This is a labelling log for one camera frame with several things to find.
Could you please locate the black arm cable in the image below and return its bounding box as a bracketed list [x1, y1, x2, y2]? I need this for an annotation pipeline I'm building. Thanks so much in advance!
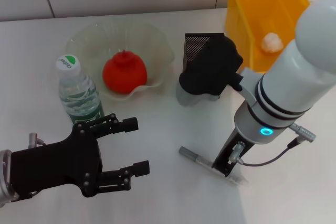
[15, 190, 40, 203]
[239, 138, 300, 167]

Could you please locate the red-orange plastic orange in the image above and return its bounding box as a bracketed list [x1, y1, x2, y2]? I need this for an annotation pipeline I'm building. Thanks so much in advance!
[102, 49, 149, 95]

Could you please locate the right wrist camera housing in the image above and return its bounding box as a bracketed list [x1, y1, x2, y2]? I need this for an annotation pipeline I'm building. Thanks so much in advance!
[176, 35, 244, 107]

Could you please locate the grey marker pen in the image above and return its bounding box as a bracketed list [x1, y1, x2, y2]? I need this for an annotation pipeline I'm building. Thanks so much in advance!
[178, 145, 249, 187]

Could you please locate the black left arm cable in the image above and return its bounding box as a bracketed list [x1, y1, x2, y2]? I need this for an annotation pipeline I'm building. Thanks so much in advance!
[15, 190, 40, 203]

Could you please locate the green glass fruit plate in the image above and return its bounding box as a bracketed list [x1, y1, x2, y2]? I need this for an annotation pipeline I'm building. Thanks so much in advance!
[65, 21, 176, 102]

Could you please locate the yellow plastic bin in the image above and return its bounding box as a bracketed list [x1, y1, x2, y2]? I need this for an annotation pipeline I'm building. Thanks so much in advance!
[225, 0, 311, 74]

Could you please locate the clear green-label water bottle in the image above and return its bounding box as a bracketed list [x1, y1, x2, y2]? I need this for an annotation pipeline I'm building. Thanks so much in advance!
[55, 54, 106, 128]

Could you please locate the white paper ball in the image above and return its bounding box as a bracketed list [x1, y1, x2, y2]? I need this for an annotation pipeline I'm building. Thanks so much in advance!
[260, 32, 285, 54]

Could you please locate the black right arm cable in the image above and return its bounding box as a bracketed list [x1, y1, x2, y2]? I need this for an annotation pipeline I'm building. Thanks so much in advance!
[239, 138, 300, 167]

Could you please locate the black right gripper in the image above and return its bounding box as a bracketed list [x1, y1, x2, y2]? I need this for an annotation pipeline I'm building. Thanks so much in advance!
[211, 126, 256, 178]

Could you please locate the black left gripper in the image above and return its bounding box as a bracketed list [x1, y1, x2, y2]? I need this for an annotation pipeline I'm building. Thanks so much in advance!
[10, 123, 103, 198]

